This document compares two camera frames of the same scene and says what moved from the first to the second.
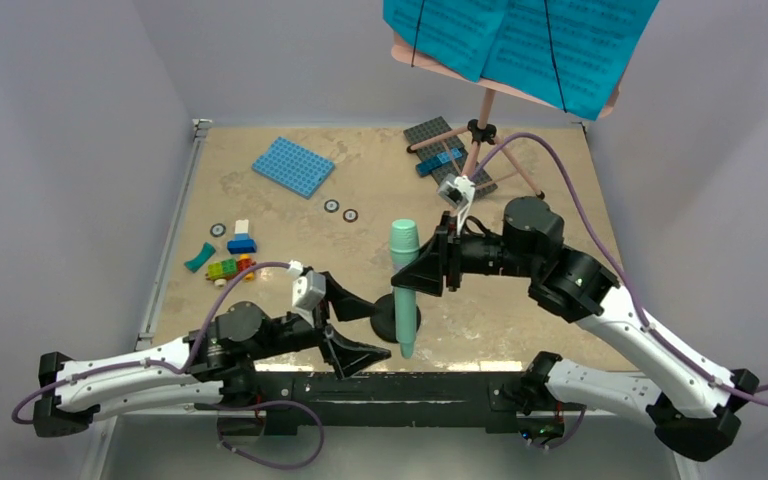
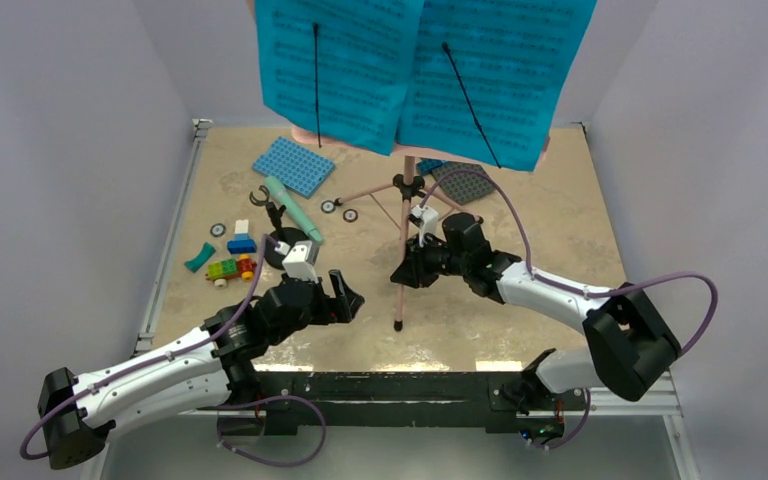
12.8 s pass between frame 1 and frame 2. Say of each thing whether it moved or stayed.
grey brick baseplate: moved
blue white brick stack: stayed
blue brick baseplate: stayed
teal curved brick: stayed
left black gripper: moved
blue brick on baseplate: stayed
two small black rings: stayed
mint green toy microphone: moved
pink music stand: moved
